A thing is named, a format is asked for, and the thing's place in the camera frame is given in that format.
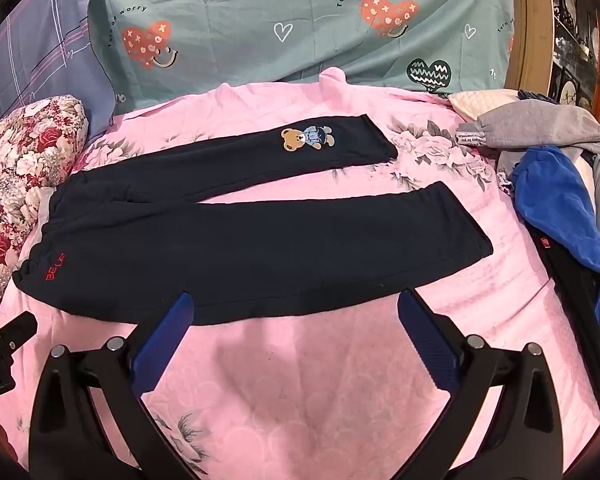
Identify dark navy pants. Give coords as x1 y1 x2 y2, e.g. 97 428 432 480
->
14 114 495 325

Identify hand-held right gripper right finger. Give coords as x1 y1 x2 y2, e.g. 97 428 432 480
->
397 287 563 480

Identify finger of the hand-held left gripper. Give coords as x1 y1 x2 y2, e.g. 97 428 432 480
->
0 311 38 357

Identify teal heart-print quilt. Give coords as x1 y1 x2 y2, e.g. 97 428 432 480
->
87 0 516 96

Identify pink floral blanket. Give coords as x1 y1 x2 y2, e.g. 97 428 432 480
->
0 67 600 480

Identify cream cloth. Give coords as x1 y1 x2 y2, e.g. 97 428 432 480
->
447 89 520 121

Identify wooden display cabinet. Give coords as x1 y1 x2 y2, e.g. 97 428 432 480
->
505 0 600 111

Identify grey garment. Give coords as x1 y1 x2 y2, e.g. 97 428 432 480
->
477 99 600 241

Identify red floral pillow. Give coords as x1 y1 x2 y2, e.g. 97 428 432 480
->
0 94 88 341

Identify blue garment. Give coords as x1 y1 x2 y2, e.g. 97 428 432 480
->
509 146 600 326

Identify blue plaid pillow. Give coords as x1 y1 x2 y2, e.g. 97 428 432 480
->
0 0 118 136

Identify small white packet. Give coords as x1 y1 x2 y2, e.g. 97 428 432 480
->
455 122 489 147

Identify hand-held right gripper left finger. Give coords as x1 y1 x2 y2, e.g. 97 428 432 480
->
27 292 196 480

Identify black garment with red tag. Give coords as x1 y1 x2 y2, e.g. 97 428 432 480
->
530 225 600 361

